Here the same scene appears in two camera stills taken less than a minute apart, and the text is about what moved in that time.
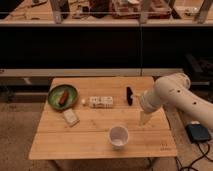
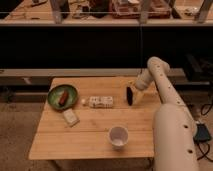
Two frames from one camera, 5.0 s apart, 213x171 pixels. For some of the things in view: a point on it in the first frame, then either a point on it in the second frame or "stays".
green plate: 62,97 stays
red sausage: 64,98 stays
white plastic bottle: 104,102 stays
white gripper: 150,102 to 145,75
